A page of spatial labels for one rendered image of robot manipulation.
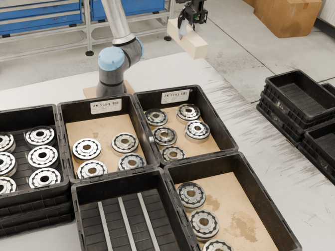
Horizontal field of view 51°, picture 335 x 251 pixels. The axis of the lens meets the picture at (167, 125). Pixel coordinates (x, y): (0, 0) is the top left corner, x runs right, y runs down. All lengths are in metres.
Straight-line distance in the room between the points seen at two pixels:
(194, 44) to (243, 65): 2.06
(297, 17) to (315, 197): 2.80
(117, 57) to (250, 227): 0.91
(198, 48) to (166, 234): 0.74
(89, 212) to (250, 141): 0.83
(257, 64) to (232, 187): 2.38
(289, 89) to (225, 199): 1.35
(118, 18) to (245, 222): 1.04
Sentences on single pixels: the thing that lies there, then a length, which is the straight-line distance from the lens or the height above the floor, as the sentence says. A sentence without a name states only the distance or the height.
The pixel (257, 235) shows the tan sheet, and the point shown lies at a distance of 1.22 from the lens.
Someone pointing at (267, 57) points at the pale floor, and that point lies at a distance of 3.73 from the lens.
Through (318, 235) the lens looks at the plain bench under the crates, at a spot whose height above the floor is 0.70.
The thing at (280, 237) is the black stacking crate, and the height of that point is 0.88.
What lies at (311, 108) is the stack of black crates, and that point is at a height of 0.49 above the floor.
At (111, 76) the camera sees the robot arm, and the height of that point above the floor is 0.87.
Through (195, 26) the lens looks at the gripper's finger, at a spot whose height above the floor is 1.13.
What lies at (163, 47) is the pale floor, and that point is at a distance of 3.56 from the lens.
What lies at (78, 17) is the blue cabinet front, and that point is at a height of 0.37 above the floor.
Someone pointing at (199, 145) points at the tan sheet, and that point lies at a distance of 1.40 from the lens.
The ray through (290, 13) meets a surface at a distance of 4.04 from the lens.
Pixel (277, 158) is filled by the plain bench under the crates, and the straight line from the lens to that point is 1.65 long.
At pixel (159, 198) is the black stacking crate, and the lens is 1.22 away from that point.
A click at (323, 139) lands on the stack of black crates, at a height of 0.38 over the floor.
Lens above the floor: 1.83
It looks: 43 degrees down
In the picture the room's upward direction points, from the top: 7 degrees clockwise
